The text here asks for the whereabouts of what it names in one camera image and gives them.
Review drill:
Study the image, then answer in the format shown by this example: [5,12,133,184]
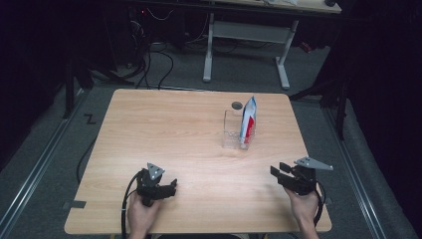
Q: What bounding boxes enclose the black floor cables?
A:
[130,13,175,91]

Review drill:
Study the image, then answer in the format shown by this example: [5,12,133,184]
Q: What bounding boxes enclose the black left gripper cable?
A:
[120,170,143,239]

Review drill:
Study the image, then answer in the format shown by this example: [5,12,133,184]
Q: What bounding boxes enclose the clear plastic box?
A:
[221,109,257,150]

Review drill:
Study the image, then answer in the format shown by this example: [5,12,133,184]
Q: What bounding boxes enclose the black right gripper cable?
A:
[313,180,328,229]

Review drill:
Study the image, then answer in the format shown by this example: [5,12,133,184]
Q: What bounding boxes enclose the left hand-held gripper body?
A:
[135,162,171,208]

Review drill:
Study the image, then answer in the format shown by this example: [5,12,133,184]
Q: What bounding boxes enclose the toothpaste tube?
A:
[239,96,258,145]

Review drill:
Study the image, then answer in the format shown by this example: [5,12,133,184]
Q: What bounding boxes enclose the black metal stand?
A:
[62,53,135,120]
[288,63,352,141]

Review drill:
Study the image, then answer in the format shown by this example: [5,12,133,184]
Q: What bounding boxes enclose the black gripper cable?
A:
[120,170,143,239]
[313,180,328,229]

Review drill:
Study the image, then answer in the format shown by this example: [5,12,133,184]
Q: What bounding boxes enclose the thin black floor cable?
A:
[76,136,100,185]

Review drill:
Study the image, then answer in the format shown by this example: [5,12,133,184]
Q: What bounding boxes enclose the metal floor rail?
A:
[321,107,388,239]
[0,89,90,233]

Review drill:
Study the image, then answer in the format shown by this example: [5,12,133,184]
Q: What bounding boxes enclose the person's right hand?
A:
[284,186,321,227]

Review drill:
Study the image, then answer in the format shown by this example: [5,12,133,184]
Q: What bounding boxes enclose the white-framed wooden desk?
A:
[132,0,342,91]

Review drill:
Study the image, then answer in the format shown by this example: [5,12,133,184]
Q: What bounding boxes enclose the person's left hand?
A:
[126,190,164,234]

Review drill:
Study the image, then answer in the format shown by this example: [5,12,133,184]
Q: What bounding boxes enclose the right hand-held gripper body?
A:
[286,155,334,196]

